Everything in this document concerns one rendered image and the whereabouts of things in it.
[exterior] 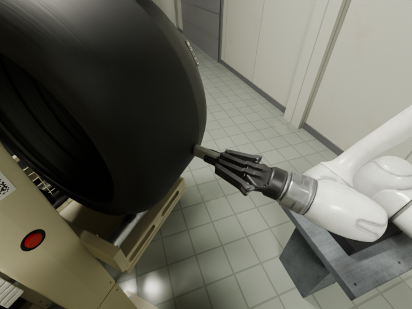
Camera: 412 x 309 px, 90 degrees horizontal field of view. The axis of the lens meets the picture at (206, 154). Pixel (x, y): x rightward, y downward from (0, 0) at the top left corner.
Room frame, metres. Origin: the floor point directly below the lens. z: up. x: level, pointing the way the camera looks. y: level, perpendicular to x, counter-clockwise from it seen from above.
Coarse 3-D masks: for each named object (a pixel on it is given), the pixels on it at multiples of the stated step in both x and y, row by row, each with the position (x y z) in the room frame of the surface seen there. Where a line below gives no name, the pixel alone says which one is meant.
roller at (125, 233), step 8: (128, 216) 0.35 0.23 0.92; (136, 216) 0.35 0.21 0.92; (120, 224) 0.32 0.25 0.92; (128, 224) 0.32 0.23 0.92; (136, 224) 0.33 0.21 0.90; (112, 232) 0.30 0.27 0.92; (120, 232) 0.30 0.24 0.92; (128, 232) 0.30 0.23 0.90; (112, 240) 0.27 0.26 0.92; (120, 240) 0.28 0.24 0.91
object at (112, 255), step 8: (72, 224) 0.30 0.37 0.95; (80, 232) 0.28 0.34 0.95; (88, 232) 0.28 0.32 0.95; (80, 240) 0.26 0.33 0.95; (88, 240) 0.26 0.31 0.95; (96, 240) 0.26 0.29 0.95; (104, 240) 0.26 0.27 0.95; (88, 248) 0.26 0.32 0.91; (96, 248) 0.24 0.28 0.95; (104, 248) 0.24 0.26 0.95; (112, 248) 0.24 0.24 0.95; (120, 248) 0.24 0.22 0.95; (96, 256) 0.25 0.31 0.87; (104, 256) 0.23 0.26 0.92; (112, 256) 0.22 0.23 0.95; (120, 256) 0.23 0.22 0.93; (112, 264) 0.22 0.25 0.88; (120, 264) 0.22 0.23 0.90; (128, 264) 0.23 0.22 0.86
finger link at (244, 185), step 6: (216, 168) 0.35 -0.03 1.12; (222, 168) 0.35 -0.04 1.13; (216, 174) 0.35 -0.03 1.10; (222, 174) 0.34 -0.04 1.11; (228, 174) 0.33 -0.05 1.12; (234, 174) 0.33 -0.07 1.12; (228, 180) 0.33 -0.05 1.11; (234, 180) 0.32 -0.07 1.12; (240, 180) 0.32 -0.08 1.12; (234, 186) 0.32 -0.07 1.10; (240, 186) 0.31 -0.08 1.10; (246, 186) 0.30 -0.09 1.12
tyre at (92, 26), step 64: (0, 0) 0.35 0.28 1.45; (64, 0) 0.37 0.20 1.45; (128, 0) 0.47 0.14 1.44; (0, 64) 0.59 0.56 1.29; (64, 64) 0.30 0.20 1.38; (128, 64) 0.34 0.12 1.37; (192, 64) 0.48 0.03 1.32; (0, 128) 0.47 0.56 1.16; (64, 128) 0.63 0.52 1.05; (128, 128) 0.29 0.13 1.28; (192, 128) 0.40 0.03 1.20; (64, 192) 0.39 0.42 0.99; (128, 192) 0.28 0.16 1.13
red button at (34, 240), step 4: (36, 232) 0.22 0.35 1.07; (32, 236) 0.21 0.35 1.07; (36, 236) 0.21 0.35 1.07; (40, 236) 0.21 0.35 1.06; (28, 240) 0.20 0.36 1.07; (32, 240) 0.20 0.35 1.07; (36, 240) 0.21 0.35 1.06; (40, 240) 0.21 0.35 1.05; (28, 244) 0.19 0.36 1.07; (32, 244) 0.20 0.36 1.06; (36, 244) 0.20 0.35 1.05
